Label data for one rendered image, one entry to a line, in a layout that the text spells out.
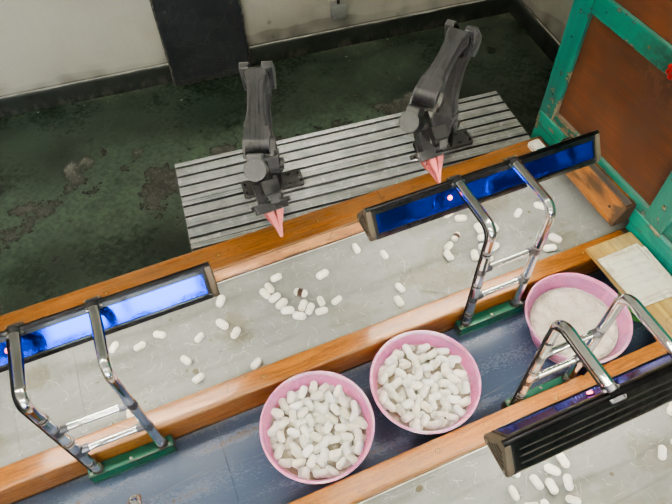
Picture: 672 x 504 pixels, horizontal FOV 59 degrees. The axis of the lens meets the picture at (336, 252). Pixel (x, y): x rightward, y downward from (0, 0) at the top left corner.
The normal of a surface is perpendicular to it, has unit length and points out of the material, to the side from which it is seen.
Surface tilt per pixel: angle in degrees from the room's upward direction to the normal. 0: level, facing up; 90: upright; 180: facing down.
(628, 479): 0
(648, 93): 90
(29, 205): 0
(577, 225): 0
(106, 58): 89
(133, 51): 89
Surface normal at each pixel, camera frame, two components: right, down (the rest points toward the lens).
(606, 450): -0.03, -0.59
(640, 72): -0.92, 0.33
